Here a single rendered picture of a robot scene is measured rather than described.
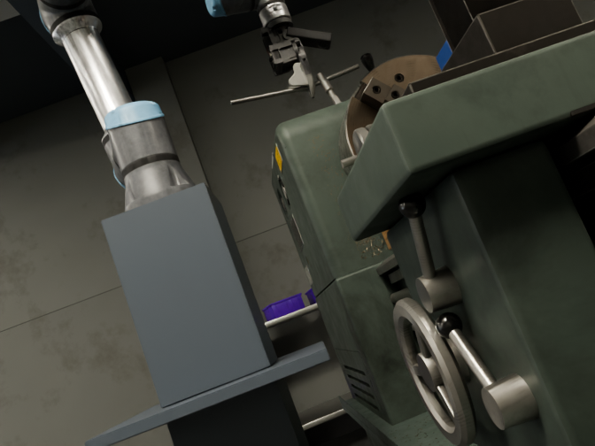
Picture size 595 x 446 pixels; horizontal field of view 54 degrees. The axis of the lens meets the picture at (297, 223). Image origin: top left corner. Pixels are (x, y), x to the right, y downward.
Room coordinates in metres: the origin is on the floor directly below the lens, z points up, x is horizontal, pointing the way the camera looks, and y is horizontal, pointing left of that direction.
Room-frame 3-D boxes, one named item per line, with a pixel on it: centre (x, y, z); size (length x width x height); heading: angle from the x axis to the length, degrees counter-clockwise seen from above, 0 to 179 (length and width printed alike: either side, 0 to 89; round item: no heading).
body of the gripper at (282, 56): (1.40, -0.13, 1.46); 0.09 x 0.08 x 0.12; 96
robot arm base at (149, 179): (1.13, 0.23, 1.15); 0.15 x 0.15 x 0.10
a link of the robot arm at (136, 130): (1.13, 0.24, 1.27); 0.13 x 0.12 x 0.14; 19
